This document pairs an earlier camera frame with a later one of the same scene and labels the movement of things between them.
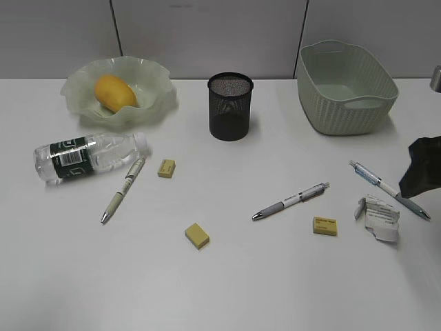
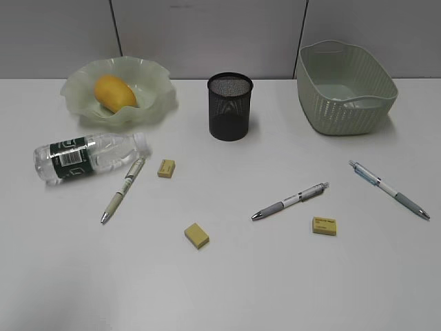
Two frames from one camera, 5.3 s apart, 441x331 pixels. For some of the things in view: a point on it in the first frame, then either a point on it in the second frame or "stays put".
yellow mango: x=114 y=93 stays put
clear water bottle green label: x=89 y=155 stays put
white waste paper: x=381 y=218 -> x=351 y=105
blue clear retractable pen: x=374 y=179 stays put
